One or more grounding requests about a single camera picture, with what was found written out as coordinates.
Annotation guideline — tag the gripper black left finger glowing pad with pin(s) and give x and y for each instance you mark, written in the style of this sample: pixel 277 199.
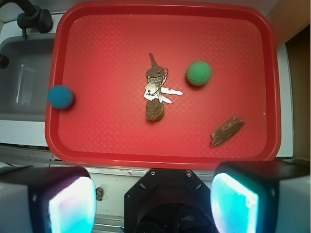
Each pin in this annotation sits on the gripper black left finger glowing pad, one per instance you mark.
pixel 46 200

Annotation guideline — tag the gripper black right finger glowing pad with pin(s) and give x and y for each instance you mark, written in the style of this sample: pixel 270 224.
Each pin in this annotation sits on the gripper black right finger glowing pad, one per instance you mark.
pixel 262 197

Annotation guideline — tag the small brown rock fragment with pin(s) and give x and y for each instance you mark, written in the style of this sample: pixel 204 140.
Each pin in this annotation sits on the small brown rock fragment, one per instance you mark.
pixel 99 194

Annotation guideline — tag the brown bark piece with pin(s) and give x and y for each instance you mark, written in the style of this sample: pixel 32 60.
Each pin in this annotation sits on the brown bark piece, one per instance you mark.
pixel 227 131

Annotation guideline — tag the blue foam ball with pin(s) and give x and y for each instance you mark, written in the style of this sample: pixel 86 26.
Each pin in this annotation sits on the blue foam ball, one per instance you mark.
pixel 60 97

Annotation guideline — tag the grey sink basin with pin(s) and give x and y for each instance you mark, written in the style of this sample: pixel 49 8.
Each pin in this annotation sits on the grey sink basin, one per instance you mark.
pixel 24 82

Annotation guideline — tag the brown rock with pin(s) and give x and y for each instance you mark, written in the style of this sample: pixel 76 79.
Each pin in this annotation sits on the brown rock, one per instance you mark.
pixel 154 110

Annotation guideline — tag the green foam ball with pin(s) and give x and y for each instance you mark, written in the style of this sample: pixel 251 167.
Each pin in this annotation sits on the green foam ball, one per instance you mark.
pixel 199 73

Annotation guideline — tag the red plastic tray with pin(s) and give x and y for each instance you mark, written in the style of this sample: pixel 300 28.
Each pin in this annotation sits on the red plastic tray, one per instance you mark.
pixel 101 52

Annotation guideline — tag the black faucet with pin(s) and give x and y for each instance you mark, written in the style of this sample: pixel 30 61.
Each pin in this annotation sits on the black faucet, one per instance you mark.
pixel 33 17

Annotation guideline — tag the silver keys on ring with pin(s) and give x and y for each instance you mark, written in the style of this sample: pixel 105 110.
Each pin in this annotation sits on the silver keys on ring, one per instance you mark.
pixel 156 79

